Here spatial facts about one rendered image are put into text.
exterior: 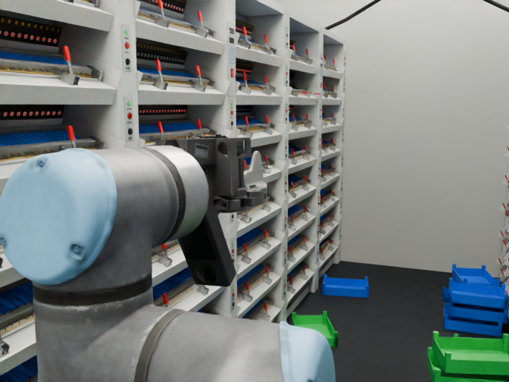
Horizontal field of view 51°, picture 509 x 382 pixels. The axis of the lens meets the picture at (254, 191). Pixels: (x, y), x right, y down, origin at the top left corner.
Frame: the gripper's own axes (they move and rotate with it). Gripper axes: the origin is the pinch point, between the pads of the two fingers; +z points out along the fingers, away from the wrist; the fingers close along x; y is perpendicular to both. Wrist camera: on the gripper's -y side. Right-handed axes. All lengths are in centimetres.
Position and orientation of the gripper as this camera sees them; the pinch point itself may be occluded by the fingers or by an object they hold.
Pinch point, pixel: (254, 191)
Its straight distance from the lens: 69.7
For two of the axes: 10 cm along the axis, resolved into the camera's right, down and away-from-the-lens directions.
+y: -0.2, -9.9, -1.1
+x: -9.1, -0.3, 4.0
